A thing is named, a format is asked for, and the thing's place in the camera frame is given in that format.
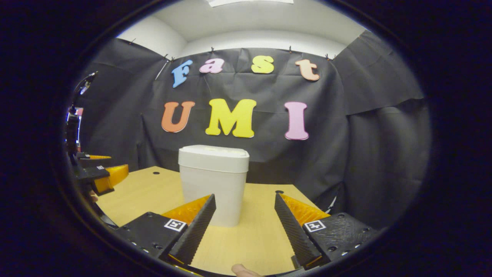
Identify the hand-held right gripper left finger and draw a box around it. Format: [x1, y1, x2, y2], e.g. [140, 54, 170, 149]
[115, 193, 217, 266]

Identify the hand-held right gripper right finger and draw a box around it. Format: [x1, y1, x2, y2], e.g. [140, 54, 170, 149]
[274, 192, 382, 269]

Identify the white desktop garbage bin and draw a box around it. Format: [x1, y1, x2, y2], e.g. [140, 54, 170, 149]
[178, 145, 250, 227]

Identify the wooden desktop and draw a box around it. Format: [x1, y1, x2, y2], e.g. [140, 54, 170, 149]
[92, 166, 331, 276]

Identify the black backdrop cloth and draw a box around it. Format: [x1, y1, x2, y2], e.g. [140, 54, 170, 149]
[73, 30, 433, 231]

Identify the ceiling light panel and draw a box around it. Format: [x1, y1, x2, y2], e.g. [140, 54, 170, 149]
[208, 0, 294, 7]

